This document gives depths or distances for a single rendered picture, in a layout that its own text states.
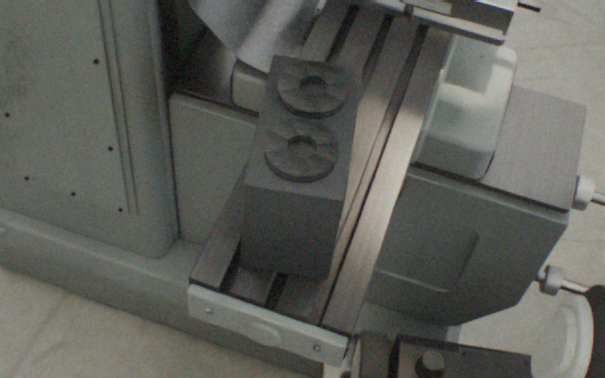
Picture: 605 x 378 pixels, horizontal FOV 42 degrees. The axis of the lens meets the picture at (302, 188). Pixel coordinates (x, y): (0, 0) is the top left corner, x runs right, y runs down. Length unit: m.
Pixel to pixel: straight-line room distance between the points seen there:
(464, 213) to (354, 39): 0.40
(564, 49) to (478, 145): 1.55
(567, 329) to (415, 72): 0.55
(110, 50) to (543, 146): 0.82
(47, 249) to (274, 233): 1.11
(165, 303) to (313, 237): 1.01
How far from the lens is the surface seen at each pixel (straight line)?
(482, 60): 1.55
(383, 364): 1.38
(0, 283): 2.19
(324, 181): 0.92
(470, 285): 1.72
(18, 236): 2.05
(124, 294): 1.99
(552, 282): 1.64
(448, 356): 1.40
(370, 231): 1.11
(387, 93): 1.28
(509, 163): 1.51
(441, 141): 1.40
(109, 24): 1.40
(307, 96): 0.98
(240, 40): 1.40
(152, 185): 1.72
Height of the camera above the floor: 1.85
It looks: 54 degrees down
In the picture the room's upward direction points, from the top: 8 degrees clockwise
